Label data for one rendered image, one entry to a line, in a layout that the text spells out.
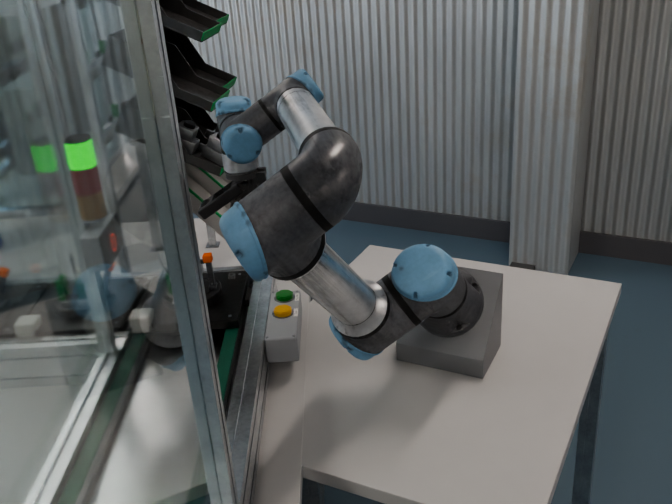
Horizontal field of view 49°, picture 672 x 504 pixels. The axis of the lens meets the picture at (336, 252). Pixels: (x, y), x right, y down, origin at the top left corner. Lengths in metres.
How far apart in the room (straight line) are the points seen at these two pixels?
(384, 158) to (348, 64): 0.57
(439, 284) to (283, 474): 0.44
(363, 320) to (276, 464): 0.31
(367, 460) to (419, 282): 0.34
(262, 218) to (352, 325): 0.38
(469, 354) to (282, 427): 0.41
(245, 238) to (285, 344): 0.53
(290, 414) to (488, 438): 0.39
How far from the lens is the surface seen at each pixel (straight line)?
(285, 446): 1.44
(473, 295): 1.55
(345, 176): 1.08
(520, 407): 1.53
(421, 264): 1.41
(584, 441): 2.22
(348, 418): 1.49
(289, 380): 1.61
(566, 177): 3.71
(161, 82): 0.70
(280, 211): 1.06
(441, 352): 1.59
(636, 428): 2.94
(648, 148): 3.92
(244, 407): 1.38
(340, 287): 1.25
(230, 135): 1.42
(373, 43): 4.17
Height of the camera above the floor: 1.78
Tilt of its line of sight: 25 degrees down
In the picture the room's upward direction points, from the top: 4 degrees counter-clockwise
